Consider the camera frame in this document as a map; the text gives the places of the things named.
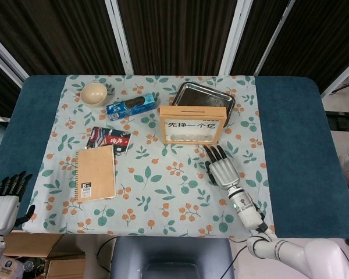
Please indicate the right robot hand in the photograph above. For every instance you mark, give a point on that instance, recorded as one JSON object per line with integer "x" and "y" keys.
{"x": 224, "y": 174}

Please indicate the beige bowl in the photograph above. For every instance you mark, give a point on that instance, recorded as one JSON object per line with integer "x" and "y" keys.
{"x": 94, "y": 94}

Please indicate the dark folding screen white frame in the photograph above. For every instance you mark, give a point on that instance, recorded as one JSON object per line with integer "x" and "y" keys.
{"x": 177, "y": 35}

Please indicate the wooden frame money box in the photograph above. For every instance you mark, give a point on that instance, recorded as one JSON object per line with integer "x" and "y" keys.
{"x": 192, "y": 114}

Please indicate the floral orange leaf tablecloth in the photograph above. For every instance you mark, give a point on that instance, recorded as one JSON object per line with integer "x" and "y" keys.
{"x": 163, "y": 180}

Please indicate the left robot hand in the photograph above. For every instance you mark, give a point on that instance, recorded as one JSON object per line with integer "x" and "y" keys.
{"x": 1, "y": 212}

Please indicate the brown cardboard box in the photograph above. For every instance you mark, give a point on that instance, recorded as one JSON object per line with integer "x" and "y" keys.
{"x": 67, "y": 268}
{"x": 29, "y": 245}

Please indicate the kraft spiral notebook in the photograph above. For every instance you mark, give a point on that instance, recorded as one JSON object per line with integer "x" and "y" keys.
{"x": 96, "y": 174}

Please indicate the dark red snack packet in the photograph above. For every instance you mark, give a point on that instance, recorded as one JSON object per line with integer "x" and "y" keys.
{"x": 110, "y": 139}

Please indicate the blue cookie package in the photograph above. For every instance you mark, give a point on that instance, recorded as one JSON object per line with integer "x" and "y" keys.
{"x": 132, "y": 107}

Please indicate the teal table cover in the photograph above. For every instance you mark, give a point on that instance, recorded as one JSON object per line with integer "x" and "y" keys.
{"x": 293, "y": 145}

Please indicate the metal tray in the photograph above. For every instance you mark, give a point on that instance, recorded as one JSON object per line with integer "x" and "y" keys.
{"x": 203, "y": 96}

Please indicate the silver coin in box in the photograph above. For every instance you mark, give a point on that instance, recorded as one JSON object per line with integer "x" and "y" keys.
{"x": 185, "y": 137}
{"x": 173, "y": 137}
{"x": 192, "y": 137}

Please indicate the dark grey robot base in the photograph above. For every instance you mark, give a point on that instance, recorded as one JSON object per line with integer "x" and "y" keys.
{"x": 171, "y": 258}

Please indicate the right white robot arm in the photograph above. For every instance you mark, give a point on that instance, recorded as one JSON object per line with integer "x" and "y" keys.
{"x": 250, "y": 215}

